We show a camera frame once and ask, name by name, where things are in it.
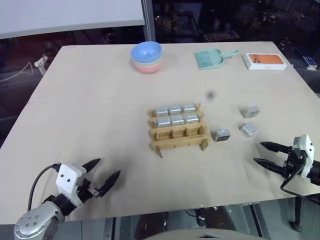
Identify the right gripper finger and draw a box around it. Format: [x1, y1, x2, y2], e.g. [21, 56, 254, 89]
[252, 158, 286, 177]
[259, 141, 292, 154]

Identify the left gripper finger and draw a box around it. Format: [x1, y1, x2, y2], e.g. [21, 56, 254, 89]
[97, 170, 122, 199]
[82, 157, 102, 174]

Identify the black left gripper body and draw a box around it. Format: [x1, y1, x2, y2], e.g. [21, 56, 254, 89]
[76, 178, 101, 204]

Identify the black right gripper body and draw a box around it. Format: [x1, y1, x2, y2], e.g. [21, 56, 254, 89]
[283, 145, 305, 180]

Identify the wooden rack with metal blocks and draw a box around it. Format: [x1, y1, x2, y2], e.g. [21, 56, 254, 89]
[147, 102, 210, 159]

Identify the white orange phone box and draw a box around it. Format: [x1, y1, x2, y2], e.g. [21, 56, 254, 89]
[242, 52, 288, 71]

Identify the small blue white box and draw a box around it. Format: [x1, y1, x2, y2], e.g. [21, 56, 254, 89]
[301, 56, 318, 70]

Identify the black table leg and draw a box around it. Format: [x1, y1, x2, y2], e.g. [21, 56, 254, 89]
[294, 196, 305, 231]

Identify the teal plastic dustpan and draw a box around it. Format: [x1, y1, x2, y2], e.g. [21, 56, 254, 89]
[194, 49, 239, 71]

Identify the pink plastic bowl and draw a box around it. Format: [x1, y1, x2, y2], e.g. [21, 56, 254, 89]
[132, 59, 163, 75]

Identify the white clamp fixture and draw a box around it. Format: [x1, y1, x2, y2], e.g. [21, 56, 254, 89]
[33, 54, 50, 75]

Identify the green plastic bowl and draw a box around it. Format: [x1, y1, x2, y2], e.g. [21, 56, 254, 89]
[131, 55, 164, 67]

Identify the blue plastic bowl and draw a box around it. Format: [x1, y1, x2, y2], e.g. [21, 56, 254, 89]
[130, 41, 163, 63]

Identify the white projection screen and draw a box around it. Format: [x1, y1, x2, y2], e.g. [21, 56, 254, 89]
[0, 0, 146, 40]

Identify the grey window pillar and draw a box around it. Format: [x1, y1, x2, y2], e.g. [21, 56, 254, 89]
[141, 0, 157, 43]

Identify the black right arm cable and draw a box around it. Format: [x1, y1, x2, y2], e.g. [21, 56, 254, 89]
[279, 164, 320, 199]

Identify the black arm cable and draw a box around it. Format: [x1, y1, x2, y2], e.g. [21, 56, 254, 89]
[279, 164, 320, 199]
[26, 162, 62, 212]

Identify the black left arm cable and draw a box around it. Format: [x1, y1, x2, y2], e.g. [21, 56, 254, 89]
[26, 162, 62, 212]

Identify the white cable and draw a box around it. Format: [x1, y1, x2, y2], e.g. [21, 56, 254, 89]
[0, 61, 35, 83]

